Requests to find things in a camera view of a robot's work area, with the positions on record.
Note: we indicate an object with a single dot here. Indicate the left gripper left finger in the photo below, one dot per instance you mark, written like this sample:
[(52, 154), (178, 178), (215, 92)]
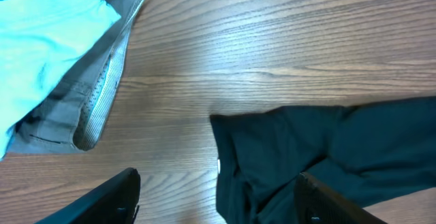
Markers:
[(114, 201)]

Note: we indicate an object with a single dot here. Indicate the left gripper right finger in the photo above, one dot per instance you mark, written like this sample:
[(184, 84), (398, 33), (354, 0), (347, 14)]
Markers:
[(316, 203)]

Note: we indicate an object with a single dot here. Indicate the black t-shirt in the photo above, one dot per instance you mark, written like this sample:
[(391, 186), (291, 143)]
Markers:
[(369, 154)]

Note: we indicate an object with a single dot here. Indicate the grey folded garment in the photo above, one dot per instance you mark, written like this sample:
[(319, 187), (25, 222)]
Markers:
[(71, 119)]

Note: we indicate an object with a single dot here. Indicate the light blue folded t-shirt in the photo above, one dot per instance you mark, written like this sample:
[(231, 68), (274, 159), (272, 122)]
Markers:
[(40, 41)]

